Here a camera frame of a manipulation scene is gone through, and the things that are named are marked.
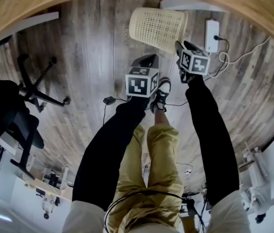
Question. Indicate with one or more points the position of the person's black white shoe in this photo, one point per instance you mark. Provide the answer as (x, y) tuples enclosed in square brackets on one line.
[(161, 93)]

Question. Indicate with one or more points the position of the person's left forearm black sleeve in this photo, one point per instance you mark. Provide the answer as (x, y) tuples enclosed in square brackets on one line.
[(112, 139)]

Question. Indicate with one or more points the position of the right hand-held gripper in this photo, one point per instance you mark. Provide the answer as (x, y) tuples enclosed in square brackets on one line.
[(195, 63)]

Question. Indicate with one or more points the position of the person's right forearm black sleeve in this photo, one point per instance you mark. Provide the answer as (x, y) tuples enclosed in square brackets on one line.
[(212, 135)]

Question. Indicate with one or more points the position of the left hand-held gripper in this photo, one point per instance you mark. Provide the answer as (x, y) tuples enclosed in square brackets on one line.
[(138, 82)]

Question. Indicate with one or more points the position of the black office chair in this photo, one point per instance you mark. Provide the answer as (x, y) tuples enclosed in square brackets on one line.
[(8, 110)]

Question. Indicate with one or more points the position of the cream mesh plastic wastebasket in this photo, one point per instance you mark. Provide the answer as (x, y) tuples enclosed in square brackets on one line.
[(156, 25)]

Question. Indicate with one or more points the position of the black power adapter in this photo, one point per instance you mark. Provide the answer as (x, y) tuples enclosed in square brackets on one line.
[(108, 100)]

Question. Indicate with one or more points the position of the person's yellow trousers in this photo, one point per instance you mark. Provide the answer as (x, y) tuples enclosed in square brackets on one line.
[(156, 173)]

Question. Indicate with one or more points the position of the white power strip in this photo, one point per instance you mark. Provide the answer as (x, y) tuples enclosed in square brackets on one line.
[(212, 35)]

